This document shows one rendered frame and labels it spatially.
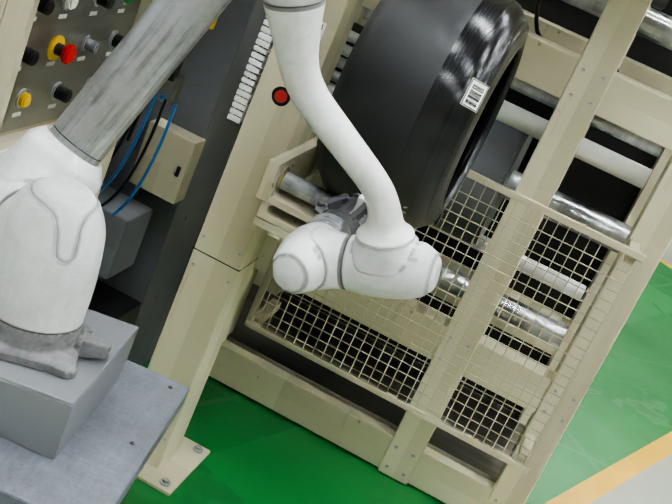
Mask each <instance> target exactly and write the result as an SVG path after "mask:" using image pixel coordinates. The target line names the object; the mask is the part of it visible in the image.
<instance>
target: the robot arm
mask: <svg viewBox="0 0 672 504"><path fill-rule="evenodd" d="M231 1H232V0H153V1H152V3H151V4H150V5H149V6H148V8H147V9H146V10H145V11H144V13H143V14H142V15H141V16H140V18H139V19H138V20H137V21H136V23H135V24H134V25H133V26H132V28H131V29H130V30H129V31H128V33H127V34H126V35H125V36H124V38H123V39H122V40H121V41H120V43H119V44H118V45H117V46H116V48H115V49H114V50H113V51H112V53H111V54H110V55H109V56H108V58H107V59H106V60H105V61H104V62H103V64H102V65H101V66H100V67H99V69H98V70H97V71H96V72H95V74H94V75H93V76H92V77H91V79H90V80H89V81H88V82H87V84H86V85H85V86H84V87H83V89H82V90H81V91H80V92H79V94H78V95H77V96H76V97H75V99H74V100H73V101H72V102H71V104H70V105H69V106H68V107H67V109H66V110H65V111H64V112H63V114H62V115H61V116H60V117H59V119H58V120H57V121H56V122H55V123H54V125H53V126H49V125H47V126H40V127H36V128H32V129H30V130H29V131H28V132H27V133H26V134H25V135H23V136H22V137H21V138H20V139H19V140H18V141H17V142H15V143H14V144H13V145H12V146H10V147H9V148H8V149H5V150H3V151H1V152H0V360H1V361H5V362H9V363H13V364H17V365H20V366H24V367H28V368H32V369H36V370H39V371H43V372H47V373H50V374H52V375H54V376H57V377H59V378H62V379H66V380H70V379H73V378H75V375H76V372H77V366H76V362H77V360H78V357H85V358H95V359H108V357H109V352H110V350H111V347H112V344H111V343H110V342H108V341H106V340H104V339H101V338H99V337H97V336H95V335H93V334H92V332H93V327H92V326H91V325H90V324H88V323H85V322H83V321H84V318H85V314H86V312H87V309H88V307H89V304H90V301H91V298H92V295H93V292H94V289H95V285H96V282H97V278H98V274H99V270H100V265H101V261H102V256H103V251H104V246H105V239H106V225H105V219H104V214H103V211H102V207H101V204H100V202H99V200H98V198H97V197H96V196H95V195H96V193H97V191H98V189H99V188H100V186H101V184H102V167H101V165H100V162H101V161H102V160H103V158H104V157H105V156H106V155H107V153H108V152H109V151H110V150H111V149H112V147H113V146H114V145H115V144H116V142H117V141H118V140H119V139H120V137H121V136H122V135H123V134H124V133H125V131H126V130H127V129H128V128H129V126H130V125H131V124H132V123H133V121H134V120H135V119H136V118H137V116H138V115H139V114H140V113H141V112H142V110H143V109H144V108H145V107H146V105H147V104H148V103H149V102H150V100H151V99H152V98H153V97H154V96H155V94H156V93H157V92H158V91H159V89H160V88H161V87H162V86H163V84H164V83H165V82H166V81H167V80H168V78H169V77H170V76H171V75H172V73H173V72H174V71H175V70H176V68H177V67H178V66H179V65H180V64H181V62H182V61H183V60H184V59H185V57H186V56H187V55H188V54H189V52H190V51H191V50H192V49H193V47H194V46H195V45H196V44H197V43H198V41H199V40H200V39H201V38H202V36H203V35H204V34H205V33H206V31H207V30H208V29H209V28H210V27H211V25H212V24H213V23H214V22H215V20H216V19H217V18H218V17H219V15H220V14H221V13H222V12H223V11H224V9H225V8H226V7H227V6H228V4H229V3H230V2H231ZM263 5H264V10H265V13H266V17H267V20H268V24H269V27H270V31H271V36H272V40H273V44H274V48H275V53H276V58H277V62H278V66H279V70H280V73H281V77H282V79H283V82H284V85H285V87H286V90H287V92H288V94H289V96H290V98H291V100H292V102H293V103H294V105H295V107H296V108H297V110H298V111H299V113H300V114H301V116H302V117H303V118H304V120H305V121H306V122H307V124H308V125H309V126H310V127H311V129H312V130H313V131H314V133H315V134H316V135H317V136H318V138H319V139H320V140H321V141H322V143H323V144H324V145H325V146H326V148H327V149H328V150H329V151H330V153H331V154H332V155H333V156H334V158H335V159H336V160H337V161H338V163H339V164H340V165H341V166H342V168H343V169H344V170H345V171H346V173H347V174H348V175H349V177H350V178H351V179H352V180H353V182H354V183H355V184H356V186H357V187H358V188H359V190H360V191H361V193H362V194H359V193H354V194H353V196H352V197H349V195H348V194H346V193H344V194H341V195H338V196H336V197H333V198H330V199H328V200H323V201H317V204H316V207H315V209H314V213H315V214H319V215H317V216H315V217H314V218H313V219H312V220H311V221H310V222H308V223H307V224H306V225H303V226H301V227H299V228H297V229H296V230H294V231H293V232H292V233H290V234H289V235H288V236H287V237H286V238H285V239H284V241H283V242H282V243H281V244H280V246H279V248H278V249H277V251H276V253H275V255H274V257H273V279H274V281H275V283H276V284H277V285H278V286H279V287H280V288H281V289H282V290H283V291H285V292H287V293H291V294H304V293H310V292H312V291H320V290H329V289H339V290H347V291H352V292H356V293H358V294H361V295H366V296H371V297H378V298H387V299H414V298H419V297H423V296H425V295H426V294H428V293H429V292H431V291H433V289H434V288H435V286H436V284H437V282H438V279H439V275H440V271H441V266H442V261H441V258H440V257H439V254H438V252H437V251H436V250H435V249H434V248H433V247H432V246H430V245H429V244H428V243H425V242H421V241H419V240H418V237H416V235H415V232H414V229H413V227H412V226H410V225H409V224H407V223H406V222H405V221H404V219H403V215H402V210H401V206H400V202H399V198H398V196H397V193H396V190H395V188H394V186H393V184H392V182H391V180H390V178H389V176H388V175H387V173H386V172H385V170H384V168H383V167H382V165H381V164H380V163H379V161H378V160H377V158H376V157H375V156H374V154H373V153H372V151H371V150H370V149H369V147H368V146H367V144H366V143H365V142H364V140H363V139H362V138H361V136H360V135H359V133H358V132H357V131H356V129H355V128H354V126H353V125H352V124H351V122H350V121H349V119H348V118H347V117H346V115H345V114H344V112H343V111H342V110H341V108H340V107H339V105H338V104H337V103H336V101H335V100H334V98H333V97H332V95H331V94H330V92H329V90H328V89H327V87H326V85H325V83H324V80H323V78H322V75H321V72H320V67H319V44H320V36H321V28H322V21H323V15H324V9H325V0H263ZM353 209H354V210H355V211H353V212H352V213H351V214H349V213H350V212H351V211H352V210H353ZM364 215H367V217H366V221H365V223H364V224H363V225H361V226H360V224H359V220H360V219H361V218H362V217H363V218H364Z"/></svg>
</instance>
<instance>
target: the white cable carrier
mask: <svg viewBox="0 0 672 504"><path fill-rule="evenodd" d="M263 24H265V25H267V26H262V27H261V31H263V32H259V35H258V37H259V38H261V39H259V38H257V40H256V42H255V43H256V44H258V45H255V46H254V50H255V52H254V51H252V53H251V56H252V57H254V58H252V57H250V58H249V61H248V62H249V63H251V64H247V66H246V69H247V70H245V72H244V75H245V76H246V77H244V76H243V77H242V80H241V81H242V82H244V83H242V82H241V83H240V85H239V88H241V89H238V90H237V92H236V94H238V95H235V97H234V100H235V101H233V103H232V106H233V107H231V108H230V111H229V112H230V113H229V114H228V116H227V118H228V119H230V120H232V121H234V122H236V123H238V124H240V123H241V122H243V121H244V118H245V116H246V113H247V110H248V108H249V105H250V103H251V100H252V97H253V95H254V92H255V90H256V87H257V85H258V82H259V79H260V77H261V74H262V72H263V69H264V67H265V64H266V61H267V59H268V56H269V54H270V51H271V48H272V46H273V40H272V36H271V31H270V27H269V24H268V20H267V19H265V20H264V22H263Z"/></svg>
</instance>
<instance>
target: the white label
mask: <svg viewBox="0 0 672 504"><path fill-rule="evenodd" d="M488 89H489V86H487V85H485V84H483V83H482V82H480V81H478V80H477V79H475V78H473V79H472V81H471V83H470V85H469V86H468V88H467V90H466V92H465V94H464V96H463V98H462V100H461V102H460V104H461V105H463V106H465V107H467V108H468V109H470V110H472V111H474V112H475V113H477V111H478V109H479V107H480V105H481V103H482V101H483V99H484V97H485V95H486V93H487V91H488Z"/></svg>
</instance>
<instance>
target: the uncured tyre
mask: <svg viewBox="0 0 672 504"><path fill-rule="evenodd" d="M528 33H529V25H528V22H527V20H526V17H525V14H524V12H523V9H522V7H521V5H520V4H519V3H518V2H516V1H515V0H380V2H379V3H378V5H377V6H376V8H375V9H374V11H373V13H372V14H371V16H370V18H369V19H368V21H367V23H366V24H365V26H364V28H363V30H362V32H361V33H360V35H359V37H358V39H357V41H356V43H355V45H354V47H353V49H352V51H351V53H350V55H349V57H348V59H347V61H346V63H345V65H344V68H343V70H342V72H341V74H340V77H339V79H338V81H337V84H336V86H335V88H334V91H333V94H332V97H333V98H334V100H335V101H336V103H337V104H338V105H339V107H340V108H341V110H342V111H343V112H344V114H345V115H346V117H347V118H348V119H349V121H350V122H351V124H352V125H353V126H354V128H355V129H356V131H357V132H358V133H359V135H360V136H361V138H362V139H363V140H364V142H365V143H366V144H367V146H368V147H369V149H370V150H371V151H372V153H373V154H374V156H375V157H376V158H377V160H378V161H379V163H380V164H381V165H382V167H383V168H384V170H385V172H386V173H387V175H388V176H389V178H390V180H391V182H392V184H393V186H394V188H395V190H396V193H397V196H398V198H399V202H400V204H403V205H407V206H410V207H409V210H408V214H407V215H404V214H402V215H403V219H404V221H405V222H406V223H407V224H409V225H410V226H412V227H413V229H417V228H420V227H424V226H427V225H431V224H433V223H434V222H435V221H436V220H437V219H438V217H439V216H440V215H441V213H442V212H443V211H444V209H445V208H446V206H447V205H448V204H449V202H450V201H451V200H452V198H453V197H454V195H455V194H456V192H457V190H458V189H459V187H460V186H461V184H462V182H463V180H464V179H465V177H466V175H467V174H468V172H469V170H470V168H471V166H472V164H473V163H474V161H475V159H476V157H477V155H478V153H479V151H480V149H481V147H482V145H483V144H484V142H485V140H486V138H487V136H488V134H489V132H490V130H491V127H492V125H493V123H494V121H495V119H496V117H497V115H498V113H499V111H500V109H501V106H502V104H503V102H504V100H505V98H506V95H507V93H508V91H509V88H510V86H511V84H512V81H513V79H514V76H515V74H516V71H517V69H518V66H519V63H520V60H521V57H522V54H523V50H524V47H525V43H526V40H527V37H528ZM473 78H475V79H477V80H478V81H480V82H482V83H483V84H485V85H487V86H489V89H488V91H487V93H486V95H485V97H484V99H483V101H482V103H481V105H480V107H479V109H478V111H477V113H475V112H474V111H472V110H470V109H468V108H467V107H465V106H463V105H461V104H460V102H461V100H462V98H463V96H464V94H465V92H466V90H467V88H468V86H469V85H470V83H471V81H472V79H473ZM336 162H338V161H337V160H336V159H335V158H334V156H333V155H332V154H331V153H330V151H329V150H328V149H327V148H326V146H325V145H324V144H323V143H322V141H321V140H320V139H319V138H318V142H317V147H316V165H317V168H318V171H319V173H320V176H321V179H322V182H323V184H324V186H325V188H327V189H328V190H329V191H330V192H331V193H333V194H335V195H337V196H338V195H341V194H344V193H346V194H348V195H349V197H352V196H353V194H354V193H359V194H362V193H361V191H360V190H359V188H358V187H357V186H356V184H355V183H354V182H353V180H352V179H351V178H350V177H349V175H348V174H347V173H346V171H345V170H344V169H343V168H342V166H341V165H339V164H337V163H336Z"/></svg>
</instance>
